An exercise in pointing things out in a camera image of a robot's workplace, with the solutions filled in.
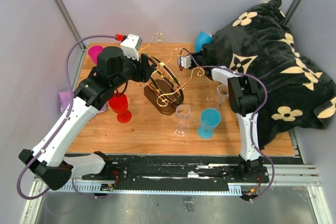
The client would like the black floral plush pillow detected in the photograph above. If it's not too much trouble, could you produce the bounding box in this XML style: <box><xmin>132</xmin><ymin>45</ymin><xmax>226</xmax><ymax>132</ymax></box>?
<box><xmin>206</xmin><ymin>0</ymin><xmax>335</xmax><ymax>148</ymax></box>

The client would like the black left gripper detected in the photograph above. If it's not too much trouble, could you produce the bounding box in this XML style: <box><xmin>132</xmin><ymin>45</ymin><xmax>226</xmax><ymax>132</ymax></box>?
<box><xmin>111</xmin><ymin>49</ymin><xmax>154</xmax><ymax>89</ymax></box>

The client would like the red plastic wine glass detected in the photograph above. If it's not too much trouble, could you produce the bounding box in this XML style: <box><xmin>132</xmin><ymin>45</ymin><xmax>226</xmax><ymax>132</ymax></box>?
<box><xmin>108</xmin><ymin>92</ymin><xmax>132</xmax><ymax>123</ymax></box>

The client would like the magenta plastic wine glass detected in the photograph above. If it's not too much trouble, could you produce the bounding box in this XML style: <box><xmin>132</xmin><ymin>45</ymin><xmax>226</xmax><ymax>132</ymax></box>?
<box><xmin>88</xmin><ymin>46</ymin><xmax>103</xmax><ymax>64</ymax></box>

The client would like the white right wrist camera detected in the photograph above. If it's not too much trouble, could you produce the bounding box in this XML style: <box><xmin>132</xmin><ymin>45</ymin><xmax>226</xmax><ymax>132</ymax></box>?
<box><xmin>177</xmin><ymin>55</ymin><xmax>193</xmax><ymax>71</ymax></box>

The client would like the purple folded cloth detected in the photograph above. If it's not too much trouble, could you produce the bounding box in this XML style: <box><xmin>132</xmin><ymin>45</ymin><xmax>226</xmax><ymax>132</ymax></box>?
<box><xmin>58</xmin><ymin>90</ymin><xmax>108</xmax><ymax>114</ymax></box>

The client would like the blue plastic wine glass front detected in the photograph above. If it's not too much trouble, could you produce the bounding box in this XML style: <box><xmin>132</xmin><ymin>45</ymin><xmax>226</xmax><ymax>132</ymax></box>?
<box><xmin>197</xmin><ymin>108</ymin><xmax>222</xmax><ymax>139</ymax></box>

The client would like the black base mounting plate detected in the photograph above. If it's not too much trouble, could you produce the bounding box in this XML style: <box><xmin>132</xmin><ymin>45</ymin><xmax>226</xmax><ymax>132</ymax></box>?
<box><xmin>82</xmin><ymin>154</ymin><xmax>269</xmax><ymax>193</ymax></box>

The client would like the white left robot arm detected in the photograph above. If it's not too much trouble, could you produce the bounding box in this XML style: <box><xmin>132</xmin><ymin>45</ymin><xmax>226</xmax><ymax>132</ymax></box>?
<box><xmin>19</xmin><ymin>46</ymin><xmax>154</xmax><ymax>190</ymax></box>

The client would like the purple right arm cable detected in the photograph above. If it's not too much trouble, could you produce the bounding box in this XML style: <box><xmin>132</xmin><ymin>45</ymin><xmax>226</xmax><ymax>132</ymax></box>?
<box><xmin>181</xmin><ymin>48</ymin><xmax>276</xmax><ymax>204</ymax></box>

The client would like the blue plastic wine glass back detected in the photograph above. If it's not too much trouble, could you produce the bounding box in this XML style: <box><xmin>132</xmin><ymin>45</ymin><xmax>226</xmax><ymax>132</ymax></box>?
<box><xmin>194</xmin><ymin>31</ymin><xmax>213</xmax><ymax>52</ymax></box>

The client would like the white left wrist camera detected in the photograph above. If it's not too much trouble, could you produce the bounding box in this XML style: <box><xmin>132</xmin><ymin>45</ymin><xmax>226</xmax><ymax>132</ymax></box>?
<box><xmin>115</xmin><ymin>34</ymin><xmax>142</xmax><ymax>61</ymax></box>

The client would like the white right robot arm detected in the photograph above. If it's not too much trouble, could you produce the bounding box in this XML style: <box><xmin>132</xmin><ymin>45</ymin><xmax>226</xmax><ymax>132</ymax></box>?
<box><xmin>188</xmin><ymin>52</ymin><xmax>269</xmax><ymax>183</ymax></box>

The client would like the clear wine glass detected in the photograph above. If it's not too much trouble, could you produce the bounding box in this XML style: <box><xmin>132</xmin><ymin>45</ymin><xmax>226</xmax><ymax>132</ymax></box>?
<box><xmin>174</xmin><ymin>104</ymin><xmax>190</xmax><ymax>136</ymax></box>
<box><xmin>214</xmin><ymin>84</ymin><xmax>229</xmax><ymax>110</ymax></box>

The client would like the gold wire wine glass rack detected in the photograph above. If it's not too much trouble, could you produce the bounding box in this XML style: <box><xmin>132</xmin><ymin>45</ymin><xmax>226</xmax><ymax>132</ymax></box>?
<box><xmin>141</xmin><ymin>48</ymin><xmax>205</xmax><ymax>115</ymax></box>

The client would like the blue plastic wine glass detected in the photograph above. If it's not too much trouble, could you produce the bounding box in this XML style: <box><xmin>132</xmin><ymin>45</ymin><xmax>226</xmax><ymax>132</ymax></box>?
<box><xmin>194</xmin><ymin>31</ymin><xmax>213</xmax><ymax>52</ymax></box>
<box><xmin>197</xmin><ymin>108</ymin><xmax>222</xmax><ymax>139</ymax></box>

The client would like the clear wine glass front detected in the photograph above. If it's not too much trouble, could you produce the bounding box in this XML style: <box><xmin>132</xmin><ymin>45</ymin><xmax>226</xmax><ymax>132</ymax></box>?
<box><xmin>214</xmin><ymin>84</ymin><xmax>229</xmax><ymax>110</ymax></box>

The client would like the clear wine glass back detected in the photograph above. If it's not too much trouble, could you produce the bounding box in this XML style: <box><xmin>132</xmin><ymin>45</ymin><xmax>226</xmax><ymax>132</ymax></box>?
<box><xmin>174</xmin><ymin>104</ymin><xmax>190</xmax><ymax>136</ymax></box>

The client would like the aluminium frame rail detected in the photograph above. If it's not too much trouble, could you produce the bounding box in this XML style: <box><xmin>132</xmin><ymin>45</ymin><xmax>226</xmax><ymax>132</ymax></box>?
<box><xmin>42</xmin><ymin>156</ymin><xmax>320</xmax><ymax>201</ymax></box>

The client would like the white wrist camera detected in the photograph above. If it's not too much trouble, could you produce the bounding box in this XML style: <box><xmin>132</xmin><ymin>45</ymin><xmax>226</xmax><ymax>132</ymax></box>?
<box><xmin>177</xmin><ymin>55</ymin><xmax>193</xmax><ymax>71</ymax></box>
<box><xmin>115</xmin><ymin>34</ymin><xmax>142</xmax><ymax>61</ymax></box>

